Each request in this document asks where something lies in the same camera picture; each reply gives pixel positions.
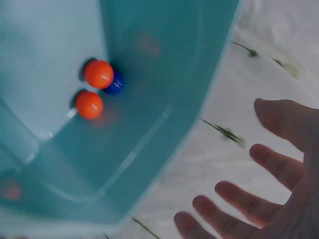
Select person's right hand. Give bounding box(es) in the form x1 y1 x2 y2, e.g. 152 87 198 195
173 98 319 239

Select teal plastic bin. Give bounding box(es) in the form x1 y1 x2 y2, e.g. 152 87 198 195
0 0 242 229

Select blue ball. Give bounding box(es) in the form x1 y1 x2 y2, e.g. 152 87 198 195
103 70 125 96

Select orange ball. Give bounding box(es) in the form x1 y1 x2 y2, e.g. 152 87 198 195
83 59 115 90
75 90 104 120

